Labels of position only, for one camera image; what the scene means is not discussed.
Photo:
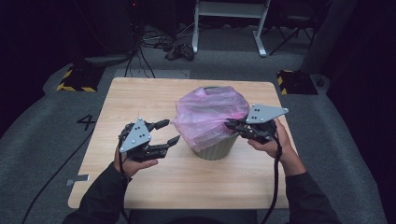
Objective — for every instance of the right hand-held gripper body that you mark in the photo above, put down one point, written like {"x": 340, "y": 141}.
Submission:
{"x": 263, "y": 113}

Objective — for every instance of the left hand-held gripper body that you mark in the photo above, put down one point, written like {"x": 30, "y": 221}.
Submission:
{"x": 137, "y": 137}

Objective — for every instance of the pink plastic bag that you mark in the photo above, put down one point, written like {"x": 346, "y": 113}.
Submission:
{"x": 205, "y": 118}

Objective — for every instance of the green plastic bin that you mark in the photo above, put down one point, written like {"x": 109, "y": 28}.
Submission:
{"x": 214, "y": 151}

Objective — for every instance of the person's left hand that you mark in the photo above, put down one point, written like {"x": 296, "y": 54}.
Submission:
{"x": 132, "y": 167}

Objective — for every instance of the person's right hand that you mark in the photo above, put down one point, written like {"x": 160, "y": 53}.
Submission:
{"x": 288, "y": 155}

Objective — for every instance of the black yellow striped floor plate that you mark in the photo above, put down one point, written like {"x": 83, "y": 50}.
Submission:
{"x": 297, "y": 82}
{"x": 81, "y": 79}

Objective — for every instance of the dark cloth bundle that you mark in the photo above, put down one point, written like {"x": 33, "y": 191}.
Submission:
{"x": 180, "y": 51}

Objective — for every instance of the black tripod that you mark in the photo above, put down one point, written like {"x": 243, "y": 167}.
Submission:
{"x": 294, "y": 20}

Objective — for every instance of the grey curtain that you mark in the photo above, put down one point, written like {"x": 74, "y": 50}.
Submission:
{"x": 330, "y": 34}

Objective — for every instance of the white metal stand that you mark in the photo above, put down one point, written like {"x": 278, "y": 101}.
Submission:
{"x": 229, "y": 9}

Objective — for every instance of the grey table bracket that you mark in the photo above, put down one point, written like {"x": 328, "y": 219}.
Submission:
{"x": 77, "y": 179}

